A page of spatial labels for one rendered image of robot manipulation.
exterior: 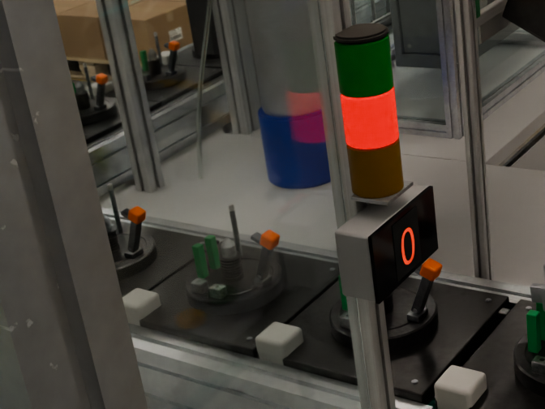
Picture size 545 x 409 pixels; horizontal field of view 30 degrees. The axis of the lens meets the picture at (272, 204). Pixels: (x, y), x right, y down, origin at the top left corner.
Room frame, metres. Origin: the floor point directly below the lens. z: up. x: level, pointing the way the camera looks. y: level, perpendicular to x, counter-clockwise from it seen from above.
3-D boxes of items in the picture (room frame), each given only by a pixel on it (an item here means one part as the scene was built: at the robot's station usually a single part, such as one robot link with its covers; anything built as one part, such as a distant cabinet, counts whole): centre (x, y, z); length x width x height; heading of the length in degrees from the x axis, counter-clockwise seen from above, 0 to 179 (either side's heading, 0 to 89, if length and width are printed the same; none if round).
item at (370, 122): (0.89, -0.10, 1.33); 0.05 x 0.05 x 0.05
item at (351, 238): (0.89, -0.10, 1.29); 0.12 x 0.05 x 0.25; 141
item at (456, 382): (0.95, -0.18, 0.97); 0.05 x 0.05 x 0.04; 51
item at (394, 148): (0.89, -0.10, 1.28); 0.05 x 0.05 x 0.05
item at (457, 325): (1.13, -0.12, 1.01); 0.24 x 0.24 x 0.13; 51
